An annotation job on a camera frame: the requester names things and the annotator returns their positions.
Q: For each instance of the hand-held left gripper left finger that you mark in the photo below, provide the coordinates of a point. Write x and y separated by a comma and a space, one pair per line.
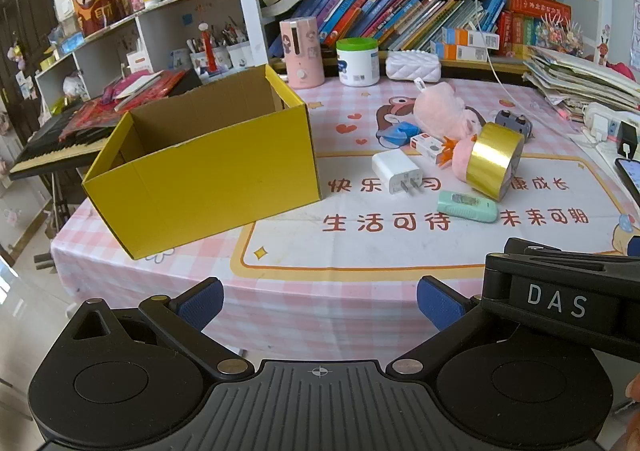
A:
202, 303

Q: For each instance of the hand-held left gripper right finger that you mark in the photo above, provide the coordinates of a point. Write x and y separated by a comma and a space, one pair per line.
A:
440, 303

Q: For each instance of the mint green correction tape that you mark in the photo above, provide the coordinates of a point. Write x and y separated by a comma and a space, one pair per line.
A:
467, 207

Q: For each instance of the yellow cardboard box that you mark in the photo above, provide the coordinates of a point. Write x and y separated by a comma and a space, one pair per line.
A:
215, 181

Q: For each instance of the white charger plug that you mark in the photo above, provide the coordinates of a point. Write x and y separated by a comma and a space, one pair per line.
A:
395, 171

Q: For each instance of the small pink orange plush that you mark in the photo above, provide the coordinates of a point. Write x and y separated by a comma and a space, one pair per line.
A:
461, 158

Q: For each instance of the gold tape roll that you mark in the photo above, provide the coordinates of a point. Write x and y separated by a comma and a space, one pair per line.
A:
492, 161

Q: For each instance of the small white red box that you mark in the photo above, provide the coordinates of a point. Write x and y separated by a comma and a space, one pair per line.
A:
427, 147

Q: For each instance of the blue plastic toy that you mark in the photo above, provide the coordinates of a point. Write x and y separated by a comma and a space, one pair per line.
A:
400, 135

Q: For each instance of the grey toy car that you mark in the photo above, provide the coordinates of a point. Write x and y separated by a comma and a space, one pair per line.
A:
512, 121

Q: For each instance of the pink plush toy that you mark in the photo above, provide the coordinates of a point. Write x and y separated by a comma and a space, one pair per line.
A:
442, 108

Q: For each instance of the person's right hand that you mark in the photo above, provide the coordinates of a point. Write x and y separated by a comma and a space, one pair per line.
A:
636, 388

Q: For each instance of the black smartphone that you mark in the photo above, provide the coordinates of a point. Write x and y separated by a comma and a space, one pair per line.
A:
631, 178

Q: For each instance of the black keyboard stand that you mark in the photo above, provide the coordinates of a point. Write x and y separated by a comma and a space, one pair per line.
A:
59, 201

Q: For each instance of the black charger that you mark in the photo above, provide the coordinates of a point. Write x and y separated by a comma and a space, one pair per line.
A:
627, 138

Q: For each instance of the white power strip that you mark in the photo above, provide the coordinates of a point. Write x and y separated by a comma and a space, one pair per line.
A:
607, 123

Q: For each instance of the black electronic keyboard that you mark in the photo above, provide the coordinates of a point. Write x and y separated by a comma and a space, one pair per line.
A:
55, 151

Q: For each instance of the pile of red packets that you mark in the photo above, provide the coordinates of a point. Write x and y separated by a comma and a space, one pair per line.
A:
135, 91

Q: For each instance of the stack of papers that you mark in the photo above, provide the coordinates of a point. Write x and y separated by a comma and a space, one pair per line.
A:
580, 76

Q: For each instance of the white quilted pouch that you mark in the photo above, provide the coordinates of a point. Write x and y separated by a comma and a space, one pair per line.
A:
412, 65

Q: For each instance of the red white shelf carton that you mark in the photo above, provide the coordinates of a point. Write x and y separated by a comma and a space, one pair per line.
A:
139, 63

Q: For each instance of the orange white carton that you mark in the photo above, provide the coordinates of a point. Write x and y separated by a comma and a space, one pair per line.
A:
457, 52
470, 37

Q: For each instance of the red tassel ornament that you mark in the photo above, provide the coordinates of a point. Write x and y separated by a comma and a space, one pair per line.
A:
208, 51

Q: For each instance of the white jar green lid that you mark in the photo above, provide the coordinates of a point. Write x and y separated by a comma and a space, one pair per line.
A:
357, 63

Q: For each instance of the colourful paper flower ornament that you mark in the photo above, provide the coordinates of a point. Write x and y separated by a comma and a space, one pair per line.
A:
560, 33

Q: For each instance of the white shelf unit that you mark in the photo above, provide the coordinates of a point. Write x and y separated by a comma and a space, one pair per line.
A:
165, 31

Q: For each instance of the row of leaning books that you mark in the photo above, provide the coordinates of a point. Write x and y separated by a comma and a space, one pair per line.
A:
390, 16

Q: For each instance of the red boxed book set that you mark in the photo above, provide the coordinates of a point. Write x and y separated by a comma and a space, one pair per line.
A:
537, 11

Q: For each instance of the fortune god paper box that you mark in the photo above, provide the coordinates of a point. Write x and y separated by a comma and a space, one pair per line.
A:
97, 6

